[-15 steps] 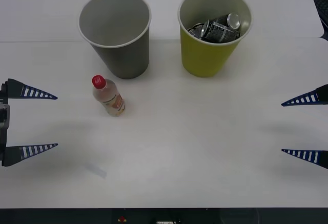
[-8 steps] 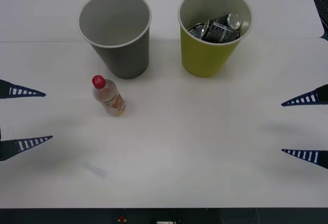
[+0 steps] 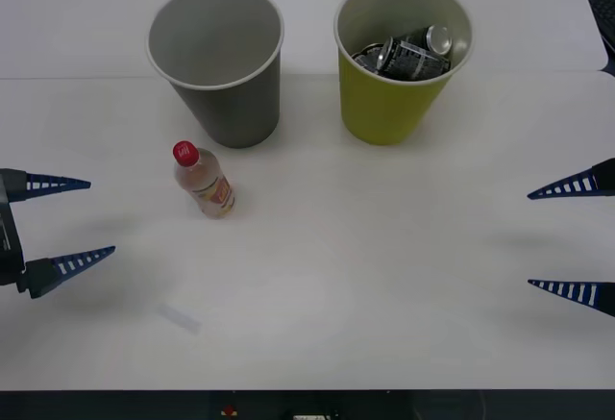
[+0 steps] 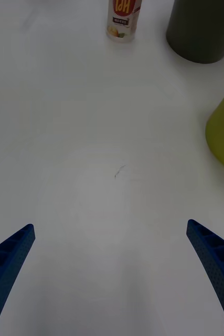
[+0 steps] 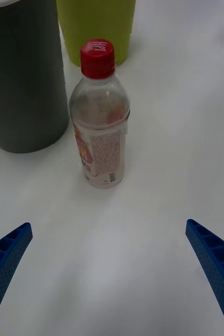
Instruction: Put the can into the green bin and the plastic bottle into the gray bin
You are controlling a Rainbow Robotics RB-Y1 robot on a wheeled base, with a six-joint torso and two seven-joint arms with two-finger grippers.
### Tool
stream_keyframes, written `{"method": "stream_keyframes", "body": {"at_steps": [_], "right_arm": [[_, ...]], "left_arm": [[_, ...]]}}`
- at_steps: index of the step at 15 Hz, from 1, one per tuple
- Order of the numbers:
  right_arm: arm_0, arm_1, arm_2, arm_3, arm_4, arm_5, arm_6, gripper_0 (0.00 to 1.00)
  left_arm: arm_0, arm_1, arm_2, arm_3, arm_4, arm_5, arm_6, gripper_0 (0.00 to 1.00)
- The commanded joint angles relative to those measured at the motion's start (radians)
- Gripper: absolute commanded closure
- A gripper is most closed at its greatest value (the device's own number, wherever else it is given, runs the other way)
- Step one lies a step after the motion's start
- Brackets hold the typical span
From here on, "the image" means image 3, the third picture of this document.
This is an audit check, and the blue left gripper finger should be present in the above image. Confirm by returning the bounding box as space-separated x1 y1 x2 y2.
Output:
0 168 92 205
16 245 117 301

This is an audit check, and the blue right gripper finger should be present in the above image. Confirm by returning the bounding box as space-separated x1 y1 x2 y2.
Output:
527 278 615 318
526 157 615 201

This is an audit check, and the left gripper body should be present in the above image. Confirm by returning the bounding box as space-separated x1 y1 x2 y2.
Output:
0 186 26 289

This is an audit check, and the clear bottle with red cap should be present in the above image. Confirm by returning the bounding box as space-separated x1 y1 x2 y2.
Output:
172 140 237 220

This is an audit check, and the grey plastic bin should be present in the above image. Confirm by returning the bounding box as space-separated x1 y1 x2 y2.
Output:
145 0 284 149

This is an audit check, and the black can with white print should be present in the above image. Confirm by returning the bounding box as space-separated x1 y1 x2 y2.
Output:
377 37 452 79

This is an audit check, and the black can with silver top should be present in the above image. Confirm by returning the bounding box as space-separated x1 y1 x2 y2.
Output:
402 24 455 56

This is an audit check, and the yellow-green plastic bin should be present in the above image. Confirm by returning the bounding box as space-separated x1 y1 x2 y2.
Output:
333 0 475 146

